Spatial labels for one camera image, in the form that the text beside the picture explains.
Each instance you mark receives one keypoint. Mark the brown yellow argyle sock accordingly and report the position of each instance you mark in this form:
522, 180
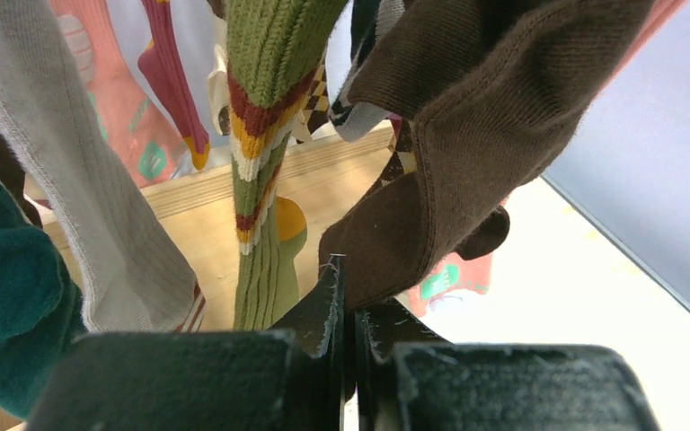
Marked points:
314, 116

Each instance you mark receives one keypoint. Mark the maroon striped sock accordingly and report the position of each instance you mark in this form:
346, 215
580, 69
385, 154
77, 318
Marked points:
161, 66

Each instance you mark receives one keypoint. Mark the green striped sock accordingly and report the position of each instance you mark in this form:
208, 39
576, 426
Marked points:
273, 50

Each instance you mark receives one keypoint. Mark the dark teal sock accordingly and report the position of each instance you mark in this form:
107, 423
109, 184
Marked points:
40, 309

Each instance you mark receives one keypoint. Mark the pink sock with green patches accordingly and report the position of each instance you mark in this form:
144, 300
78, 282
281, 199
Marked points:
139, 133

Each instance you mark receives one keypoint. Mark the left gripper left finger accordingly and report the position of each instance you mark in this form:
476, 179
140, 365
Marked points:
288, 377

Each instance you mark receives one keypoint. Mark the wooden hanger rack frame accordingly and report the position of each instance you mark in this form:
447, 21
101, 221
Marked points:
324, 177

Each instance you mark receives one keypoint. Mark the grey sock with red stripes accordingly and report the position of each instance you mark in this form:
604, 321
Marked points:
134, 276

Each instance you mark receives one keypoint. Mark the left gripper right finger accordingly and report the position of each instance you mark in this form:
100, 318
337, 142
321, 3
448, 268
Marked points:
410, 378

